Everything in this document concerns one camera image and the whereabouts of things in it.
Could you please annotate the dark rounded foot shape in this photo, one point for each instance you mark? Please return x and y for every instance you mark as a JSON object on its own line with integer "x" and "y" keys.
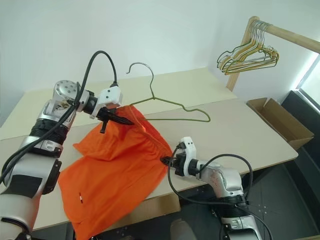
{"x": 180, "y": 229}

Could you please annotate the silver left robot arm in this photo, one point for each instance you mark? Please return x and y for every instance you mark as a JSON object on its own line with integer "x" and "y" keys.
{"x": 25, "y": 170}

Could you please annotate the open cardboard box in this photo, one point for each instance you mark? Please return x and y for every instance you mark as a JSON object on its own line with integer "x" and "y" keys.
{"x": 300, "y": 141}

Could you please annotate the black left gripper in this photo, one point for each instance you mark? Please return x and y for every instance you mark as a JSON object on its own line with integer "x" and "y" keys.
{"x": 103, "y": 113}

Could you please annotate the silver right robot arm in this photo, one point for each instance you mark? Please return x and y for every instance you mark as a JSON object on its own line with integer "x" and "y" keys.
{"x": 220, "y": 177}

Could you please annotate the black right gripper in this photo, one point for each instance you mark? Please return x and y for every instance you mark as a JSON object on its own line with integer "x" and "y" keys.
{"x": 178, "y": 162}

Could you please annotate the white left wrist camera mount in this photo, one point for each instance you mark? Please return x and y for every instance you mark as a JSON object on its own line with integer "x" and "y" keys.
{"x": 110, "y": 96}

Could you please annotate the orange shorts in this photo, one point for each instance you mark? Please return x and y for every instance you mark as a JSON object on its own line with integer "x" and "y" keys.
{"x": 112, "y": 175}

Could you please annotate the wooden clothes rack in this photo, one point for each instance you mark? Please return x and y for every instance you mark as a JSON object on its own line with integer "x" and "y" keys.
{"x": 235, "y": 77}

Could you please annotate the bright window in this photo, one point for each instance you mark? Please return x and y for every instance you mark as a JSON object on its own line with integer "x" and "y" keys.
{"x": 315, "y": 82}

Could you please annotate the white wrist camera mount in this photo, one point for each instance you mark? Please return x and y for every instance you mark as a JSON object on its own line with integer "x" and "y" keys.
{"x": 188, "y": 147}
{"x": 110, "y": 96}

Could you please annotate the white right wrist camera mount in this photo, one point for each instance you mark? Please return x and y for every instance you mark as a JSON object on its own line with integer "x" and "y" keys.
{"x": 188, "y": 147}

